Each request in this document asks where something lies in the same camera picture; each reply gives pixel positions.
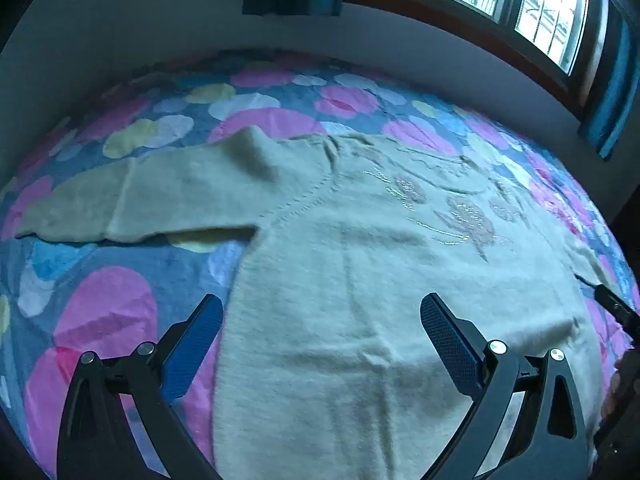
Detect cream knit sweater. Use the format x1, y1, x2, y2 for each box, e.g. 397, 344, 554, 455
15, 125, 626, 480

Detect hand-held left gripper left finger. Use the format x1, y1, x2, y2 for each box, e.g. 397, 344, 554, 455
57, 294, 223, 480

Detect wooden framed window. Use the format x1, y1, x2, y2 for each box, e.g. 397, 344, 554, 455
345, 0, 621, 121

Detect floral bed blanket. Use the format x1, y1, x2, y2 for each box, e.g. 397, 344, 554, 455
0, 47, 640, 480

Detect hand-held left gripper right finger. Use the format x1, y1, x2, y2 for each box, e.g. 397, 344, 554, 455
420, 292, 596, 480

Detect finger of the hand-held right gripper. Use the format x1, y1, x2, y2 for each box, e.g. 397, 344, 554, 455
594, 284, 640, 345

